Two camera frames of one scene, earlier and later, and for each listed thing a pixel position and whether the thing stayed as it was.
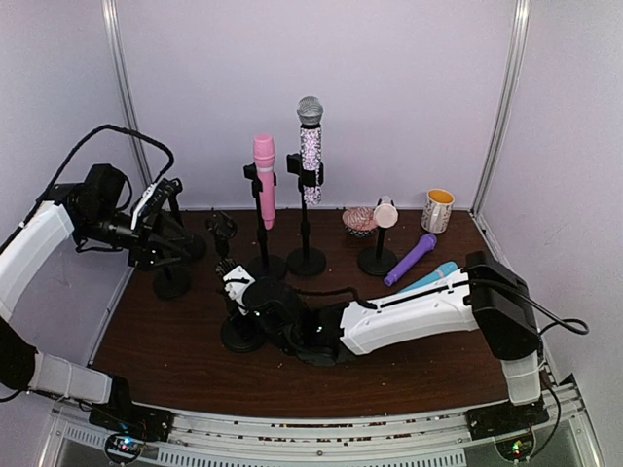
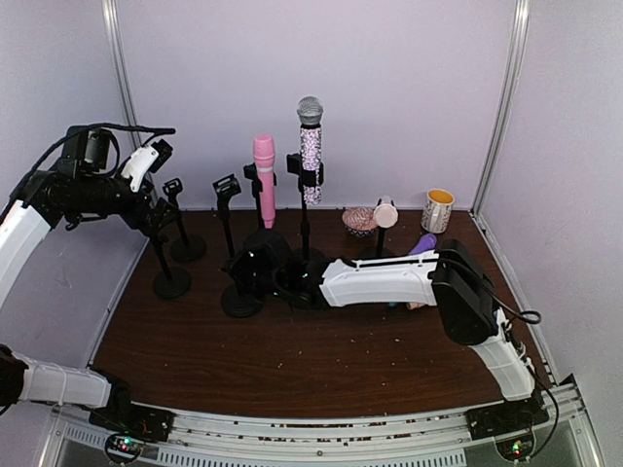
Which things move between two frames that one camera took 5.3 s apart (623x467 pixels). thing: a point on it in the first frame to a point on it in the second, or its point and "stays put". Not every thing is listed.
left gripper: (149, 224) to (133, 215)
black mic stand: (194, 247) stays put
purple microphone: (425, 244) stays put
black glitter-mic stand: (307, 262) stays put
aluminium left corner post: (118, 47) stays put
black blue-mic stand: (238, 334) to (234, 302)
